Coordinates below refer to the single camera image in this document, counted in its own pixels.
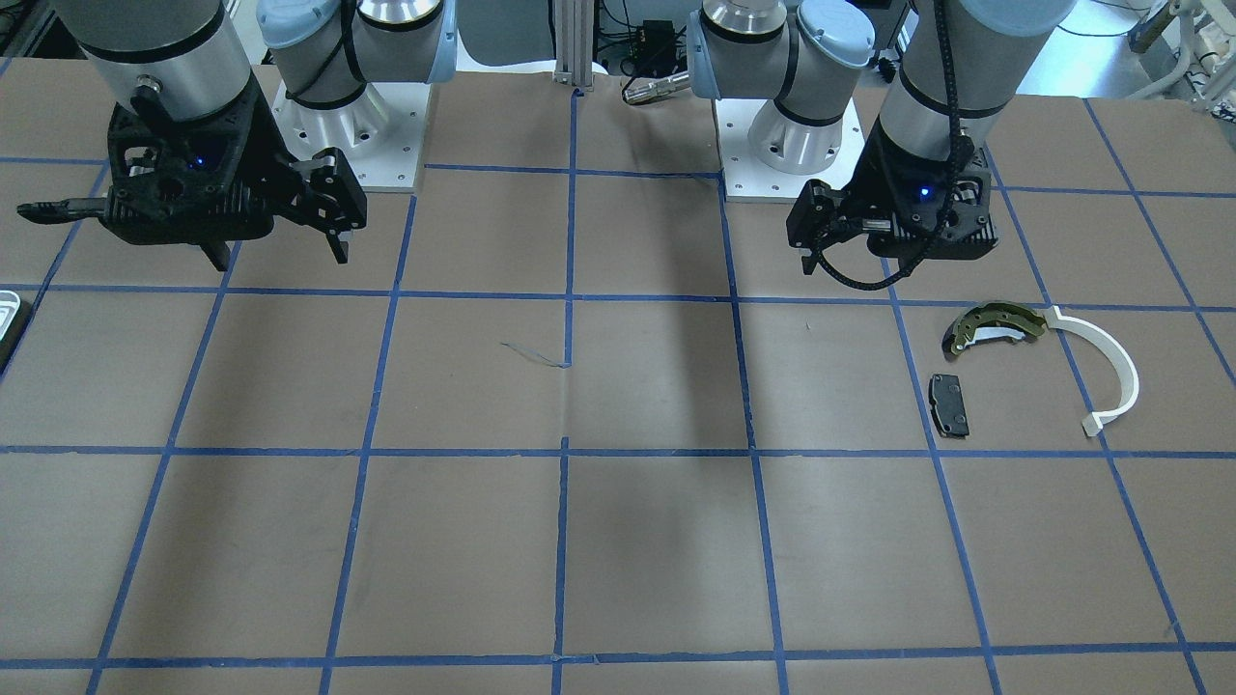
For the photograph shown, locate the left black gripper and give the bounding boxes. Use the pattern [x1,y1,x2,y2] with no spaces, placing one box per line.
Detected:
[848,122,997,263]

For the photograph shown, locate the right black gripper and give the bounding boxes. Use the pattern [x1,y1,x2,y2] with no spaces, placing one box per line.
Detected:
[16,75,303,272]

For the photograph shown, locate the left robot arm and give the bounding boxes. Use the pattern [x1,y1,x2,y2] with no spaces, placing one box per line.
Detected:
[686,1,1074,272]

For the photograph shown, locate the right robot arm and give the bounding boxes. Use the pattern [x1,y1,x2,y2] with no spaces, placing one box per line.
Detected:
[17,1,459,271]

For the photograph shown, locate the olive brake shoe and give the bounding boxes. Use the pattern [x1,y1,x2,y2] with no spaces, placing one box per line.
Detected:
[941,301,1048,360]

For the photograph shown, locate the black brake pad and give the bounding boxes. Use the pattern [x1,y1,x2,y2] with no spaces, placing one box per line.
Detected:
[928,373,970,438]

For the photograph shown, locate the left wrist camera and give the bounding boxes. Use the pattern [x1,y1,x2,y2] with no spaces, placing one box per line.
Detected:
[785,178,860,276]

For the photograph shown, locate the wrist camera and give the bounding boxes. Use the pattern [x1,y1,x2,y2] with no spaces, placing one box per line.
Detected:
[785,178,860,276]
[290,147,368,263]

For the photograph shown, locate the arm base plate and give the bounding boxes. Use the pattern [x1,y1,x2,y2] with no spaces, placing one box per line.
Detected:
[714,98,864,204]
[272,83,433,194]

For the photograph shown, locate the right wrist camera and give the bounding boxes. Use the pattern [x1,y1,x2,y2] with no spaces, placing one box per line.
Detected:
[290,147,368,263]

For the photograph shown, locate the white curved plastic bracket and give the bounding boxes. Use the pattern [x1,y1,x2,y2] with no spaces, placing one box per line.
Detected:
[1044,305,1140,438]

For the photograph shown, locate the aluminium frame post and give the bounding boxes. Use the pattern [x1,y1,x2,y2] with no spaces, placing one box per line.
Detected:
[550,0,596,93]

